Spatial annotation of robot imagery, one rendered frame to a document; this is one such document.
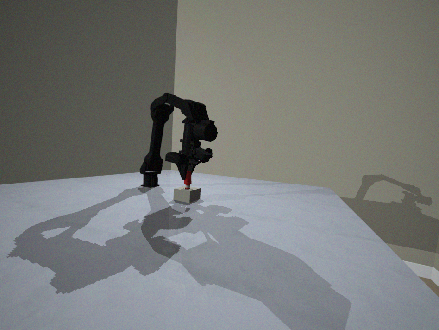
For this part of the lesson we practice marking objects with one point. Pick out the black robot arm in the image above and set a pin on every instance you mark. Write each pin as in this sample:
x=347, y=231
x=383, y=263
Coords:
x=197, y=125

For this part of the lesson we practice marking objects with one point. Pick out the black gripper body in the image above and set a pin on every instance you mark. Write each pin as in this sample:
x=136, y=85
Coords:
x=182, y=156

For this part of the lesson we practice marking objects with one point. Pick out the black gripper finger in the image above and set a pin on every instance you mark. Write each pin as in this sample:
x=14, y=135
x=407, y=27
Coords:
x=193, y=165
x=183, y=169

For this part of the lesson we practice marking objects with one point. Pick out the beige block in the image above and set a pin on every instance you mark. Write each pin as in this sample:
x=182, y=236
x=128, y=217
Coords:
x=187, y=195

